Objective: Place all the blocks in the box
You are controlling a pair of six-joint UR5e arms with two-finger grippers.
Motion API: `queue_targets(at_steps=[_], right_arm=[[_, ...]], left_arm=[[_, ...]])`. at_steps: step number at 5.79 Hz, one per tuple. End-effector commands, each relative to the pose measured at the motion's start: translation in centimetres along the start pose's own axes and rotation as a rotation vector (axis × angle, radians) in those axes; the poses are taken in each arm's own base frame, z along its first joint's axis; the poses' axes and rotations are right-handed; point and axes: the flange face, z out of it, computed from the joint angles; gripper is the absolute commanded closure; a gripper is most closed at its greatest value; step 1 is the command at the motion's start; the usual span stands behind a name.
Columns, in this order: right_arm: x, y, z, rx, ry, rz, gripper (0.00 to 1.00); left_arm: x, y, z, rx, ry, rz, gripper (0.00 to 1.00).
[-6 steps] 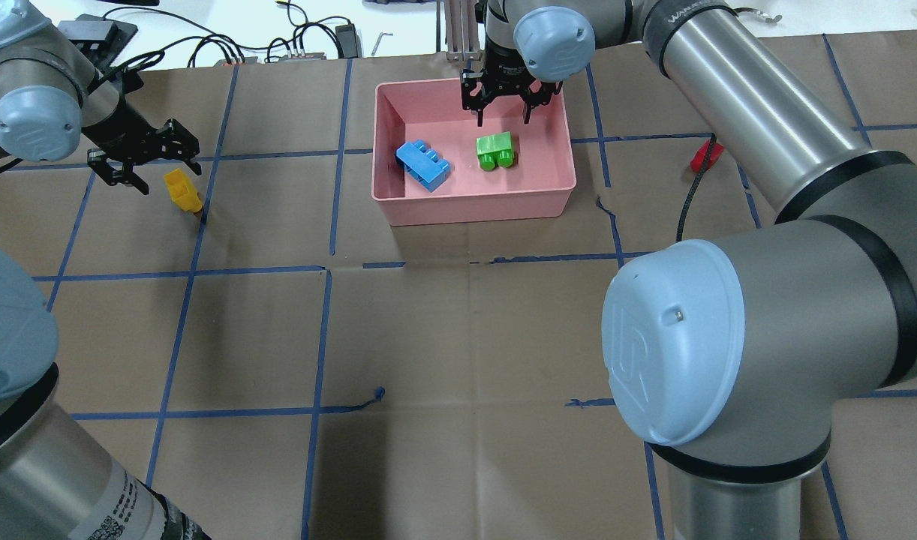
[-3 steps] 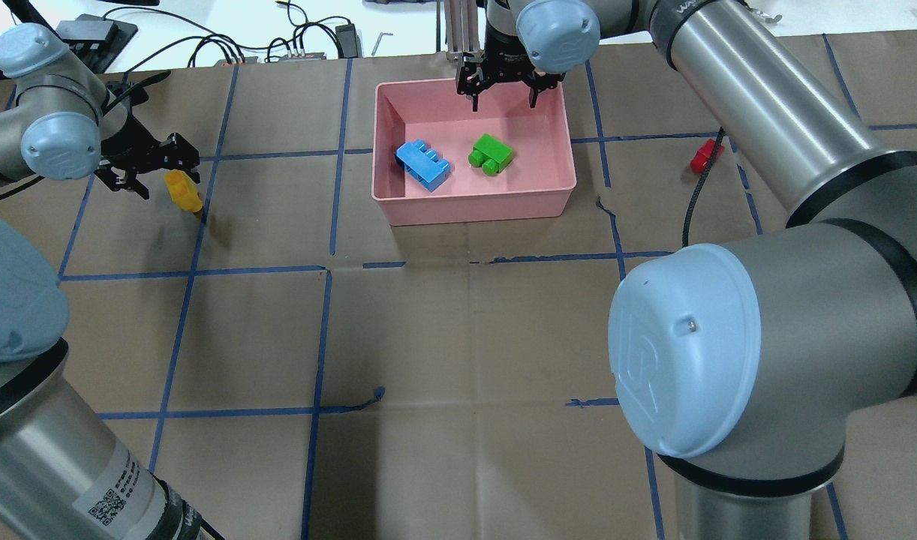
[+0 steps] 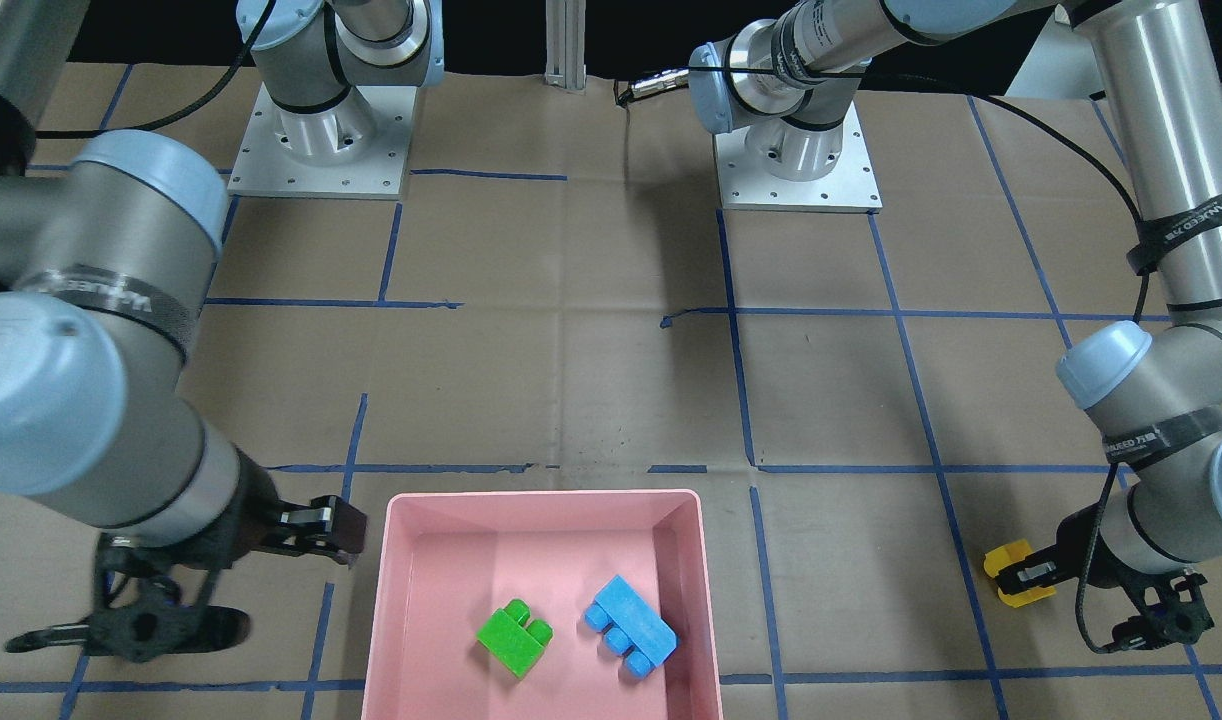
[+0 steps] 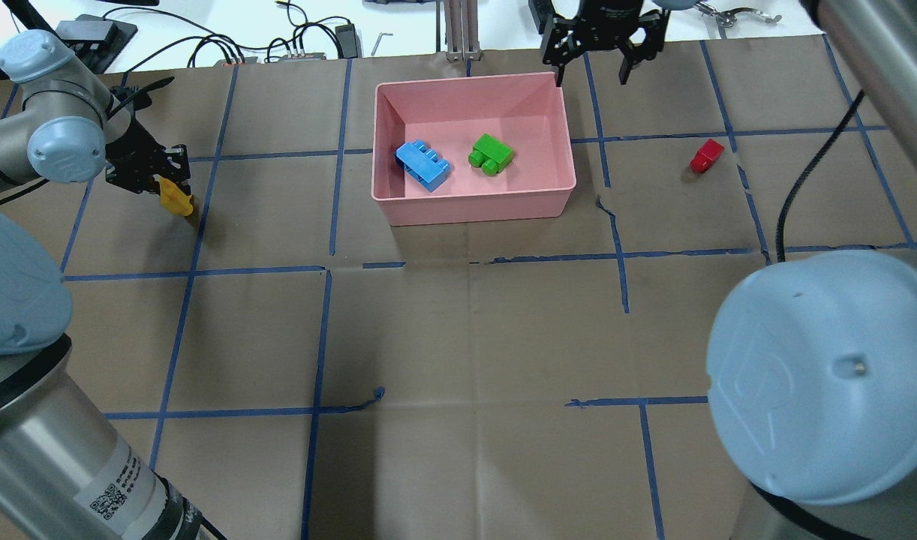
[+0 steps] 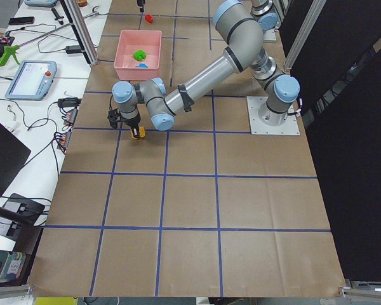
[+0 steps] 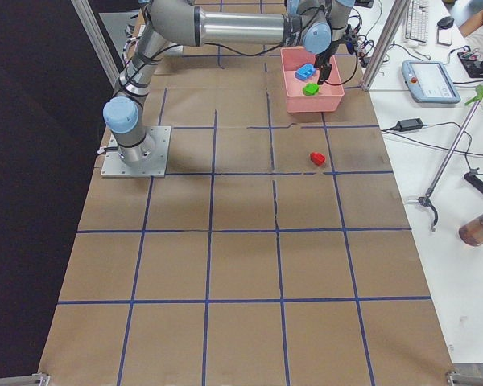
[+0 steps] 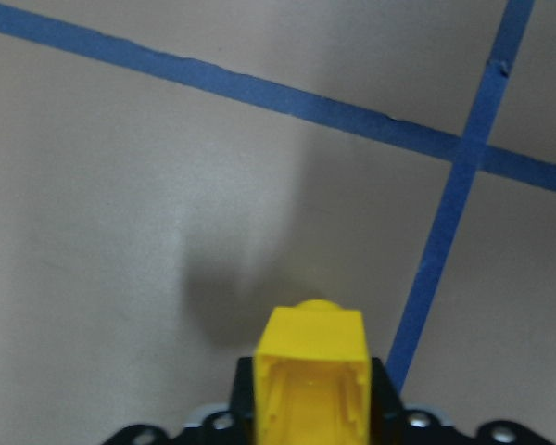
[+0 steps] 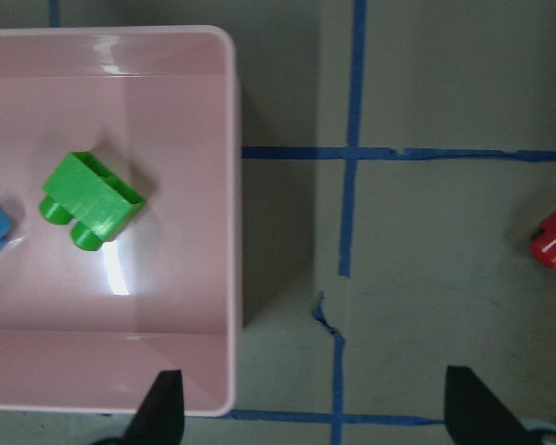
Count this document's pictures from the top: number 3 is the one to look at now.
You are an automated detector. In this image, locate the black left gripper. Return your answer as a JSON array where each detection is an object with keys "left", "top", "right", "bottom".
[{"left": 1007, "top": 505, "right": 1136, "bottom": 593}]

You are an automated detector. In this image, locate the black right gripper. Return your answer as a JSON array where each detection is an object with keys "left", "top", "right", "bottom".
[{"left": 207, "top": 465, "right": 368, "bottom": 570}]

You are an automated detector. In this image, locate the yellow toy block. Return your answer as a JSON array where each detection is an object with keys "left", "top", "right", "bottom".
[{"left": 982, "top": 539, "right": 1056, "bottom": 609}]

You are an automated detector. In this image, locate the blue toy block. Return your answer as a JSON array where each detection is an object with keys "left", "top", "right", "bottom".
[{"left": 582, "top": 575, "right": 679, "bottom": 680}]

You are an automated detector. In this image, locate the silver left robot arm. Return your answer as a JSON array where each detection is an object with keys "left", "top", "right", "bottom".
[{"left": 687, "top": 1, "right": 1222, "bottom": 594}]

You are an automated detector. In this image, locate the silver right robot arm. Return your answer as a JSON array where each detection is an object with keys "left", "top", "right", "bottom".
[{"left": 0, "top": 1, "right": 367, "bottom": 568}]

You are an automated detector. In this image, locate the pink plastic box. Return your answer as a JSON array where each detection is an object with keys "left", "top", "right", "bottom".
[{"left": 360, "top": 489, "right": 723, "bottom": 719}]

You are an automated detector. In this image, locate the green toy block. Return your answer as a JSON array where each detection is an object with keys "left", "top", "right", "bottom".
[{"left": 477, "top": 598, "right": 554, "bottom": 680}]

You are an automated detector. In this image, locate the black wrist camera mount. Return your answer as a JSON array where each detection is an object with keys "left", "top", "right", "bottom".
[
  {"left": 1111, "top": 568, "right": 1213, "bottom": 652},
  {"left": 2, "top": 534, "right": 253, "bottom": 664}
]

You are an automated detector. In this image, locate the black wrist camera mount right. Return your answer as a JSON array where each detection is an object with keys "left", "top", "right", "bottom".
[{"left": 2, "top": 534, "right": 253, "bottom": 664}]

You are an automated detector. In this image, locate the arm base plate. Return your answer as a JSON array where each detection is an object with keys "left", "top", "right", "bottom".
[
  {"left": 712, "top": 105, "right": 884, "bottom": 213},
  {"left": 229, "top": 86, "right": 419, "bottom": 200}
]

